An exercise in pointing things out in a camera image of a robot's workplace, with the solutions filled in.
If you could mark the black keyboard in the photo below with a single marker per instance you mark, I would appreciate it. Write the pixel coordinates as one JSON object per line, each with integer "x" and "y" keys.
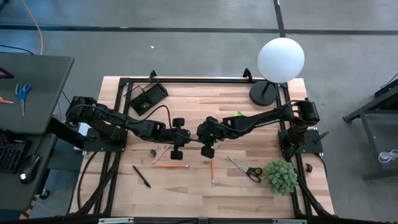
{"x": 11, "y": 157}

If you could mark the black pen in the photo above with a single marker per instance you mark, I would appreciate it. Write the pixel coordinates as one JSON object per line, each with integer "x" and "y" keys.
{"x": 141, "y": 176}

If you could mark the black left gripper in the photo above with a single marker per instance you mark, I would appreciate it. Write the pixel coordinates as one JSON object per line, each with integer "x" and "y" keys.
{"x": 178, "y": 137}

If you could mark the grey side table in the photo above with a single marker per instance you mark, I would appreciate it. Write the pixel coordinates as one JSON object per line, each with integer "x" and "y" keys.
{"x": 46, "y": 93}

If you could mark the orange pen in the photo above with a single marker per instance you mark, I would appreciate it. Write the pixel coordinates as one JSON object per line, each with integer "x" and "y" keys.
{"x": 7, "y": 101}

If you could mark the small brown object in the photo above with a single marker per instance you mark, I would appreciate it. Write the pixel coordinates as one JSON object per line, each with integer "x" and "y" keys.
{"x": 308, "y": 167}

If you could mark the green sticky note pad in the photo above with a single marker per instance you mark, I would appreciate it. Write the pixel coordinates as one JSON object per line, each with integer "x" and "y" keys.
{"x": 238, "y": 114}

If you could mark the black computer mouse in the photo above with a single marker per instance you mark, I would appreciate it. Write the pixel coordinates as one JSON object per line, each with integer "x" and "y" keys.
{"x": 29, "y": 169}

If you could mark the green artificial plant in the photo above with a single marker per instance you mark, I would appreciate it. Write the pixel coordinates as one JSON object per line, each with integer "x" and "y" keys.
{"x": 281, "y": 176}

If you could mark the black metal cart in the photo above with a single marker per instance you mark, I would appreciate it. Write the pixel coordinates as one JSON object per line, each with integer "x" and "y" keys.
{"x": 373, "y": 102}

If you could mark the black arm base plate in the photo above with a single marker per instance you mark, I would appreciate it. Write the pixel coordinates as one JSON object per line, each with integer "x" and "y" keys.
{"x": 314, "y": 144}
{"x": 93, "y": 146}

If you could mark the white globe table lamp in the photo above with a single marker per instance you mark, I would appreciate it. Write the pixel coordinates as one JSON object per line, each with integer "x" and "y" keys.
{"x": 280, "y": 60}

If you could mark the black round caster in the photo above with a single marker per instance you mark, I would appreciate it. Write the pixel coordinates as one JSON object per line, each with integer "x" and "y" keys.
{"x": 45, "y": 194}

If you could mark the orange pencil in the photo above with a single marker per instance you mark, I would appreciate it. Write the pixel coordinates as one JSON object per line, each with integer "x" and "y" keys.
{"x": 171, "y": 166}
{"x": 212, "y": 174}

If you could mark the black aluminium table frame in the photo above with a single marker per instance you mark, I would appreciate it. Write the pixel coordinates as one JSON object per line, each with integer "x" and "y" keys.
{"x": 202, "y": 80}

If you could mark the red and black tablet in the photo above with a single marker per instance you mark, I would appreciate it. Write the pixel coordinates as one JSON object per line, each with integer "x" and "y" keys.
{"x": 4, "y": 74}

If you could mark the white box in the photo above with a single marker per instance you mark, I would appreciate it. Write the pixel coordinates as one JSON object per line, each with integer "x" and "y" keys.
{"x": 83, "y": 129}

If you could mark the dark computer desk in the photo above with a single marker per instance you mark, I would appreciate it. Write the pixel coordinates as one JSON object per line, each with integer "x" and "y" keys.
{"x": 12, "y": 193}

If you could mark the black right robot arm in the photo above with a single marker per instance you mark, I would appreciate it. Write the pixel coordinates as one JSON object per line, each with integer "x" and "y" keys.
{"x": 264, "y": 119}

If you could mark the black mesh desk organizer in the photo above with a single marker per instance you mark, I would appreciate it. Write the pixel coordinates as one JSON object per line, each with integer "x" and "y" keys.
{"x": 152, "y": 95}

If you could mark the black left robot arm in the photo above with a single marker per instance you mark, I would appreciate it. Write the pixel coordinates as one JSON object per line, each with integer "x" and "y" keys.
{"x": 109, "y": 118}

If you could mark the black binder clip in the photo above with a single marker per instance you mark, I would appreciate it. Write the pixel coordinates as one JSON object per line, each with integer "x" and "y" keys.
{"x": 154, "y": 151}

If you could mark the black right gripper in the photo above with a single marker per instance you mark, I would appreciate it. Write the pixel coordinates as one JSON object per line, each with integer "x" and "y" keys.
{"x": 211, "y": 132}

